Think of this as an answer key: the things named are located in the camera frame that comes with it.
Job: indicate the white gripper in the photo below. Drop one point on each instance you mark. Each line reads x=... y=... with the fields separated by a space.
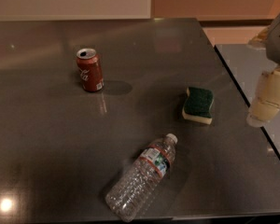
x=279 y=42

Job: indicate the clear plastic water bottle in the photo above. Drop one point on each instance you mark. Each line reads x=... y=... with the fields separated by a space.
x=131 y=192

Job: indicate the green yellow sponge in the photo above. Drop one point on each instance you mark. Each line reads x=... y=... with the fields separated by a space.
x=197 y=106

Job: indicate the red soda can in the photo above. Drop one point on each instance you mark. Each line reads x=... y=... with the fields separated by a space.
x=90 y=71

